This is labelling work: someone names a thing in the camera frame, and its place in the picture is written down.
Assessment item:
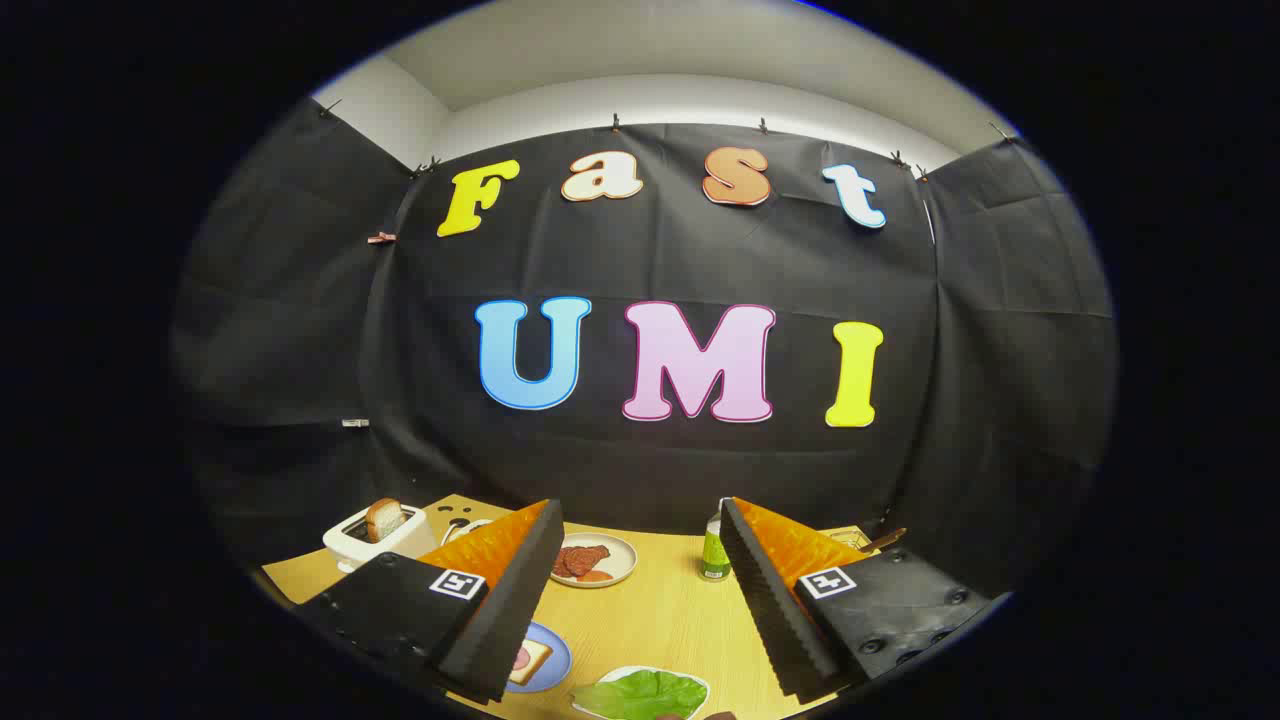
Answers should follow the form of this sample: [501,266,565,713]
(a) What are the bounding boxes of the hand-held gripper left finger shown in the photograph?
[295,498,566,706]

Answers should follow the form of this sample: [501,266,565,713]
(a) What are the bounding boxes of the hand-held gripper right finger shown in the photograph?
[718,496,1011,701]

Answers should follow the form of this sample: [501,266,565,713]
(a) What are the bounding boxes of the bread slice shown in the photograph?
[365,498,406,543]

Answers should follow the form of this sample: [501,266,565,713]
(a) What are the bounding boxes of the green lettuce leaf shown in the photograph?
[572,670,707,720]

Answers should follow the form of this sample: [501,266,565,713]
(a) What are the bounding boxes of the square toast slice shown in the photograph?
[508,640,553,686]

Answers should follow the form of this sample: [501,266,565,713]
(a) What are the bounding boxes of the blue plate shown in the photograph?
[505,620,573,694]

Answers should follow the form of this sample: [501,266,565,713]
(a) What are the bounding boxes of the green label bottle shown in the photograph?
[700,498,734,581]

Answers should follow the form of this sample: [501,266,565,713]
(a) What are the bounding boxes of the round white plate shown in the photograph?
[548,532,638,588]

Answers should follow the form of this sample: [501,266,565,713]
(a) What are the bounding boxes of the white toaster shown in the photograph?
[322,503,439,573]

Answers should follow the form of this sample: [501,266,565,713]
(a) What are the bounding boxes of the white rectangular plate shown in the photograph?
[570,665,711,720]

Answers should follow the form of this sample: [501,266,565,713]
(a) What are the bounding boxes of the black backdrop cloth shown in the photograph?
[170,100,1116,591]

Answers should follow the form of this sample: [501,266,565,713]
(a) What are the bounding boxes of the wire basket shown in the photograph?
[820,525,881,556]

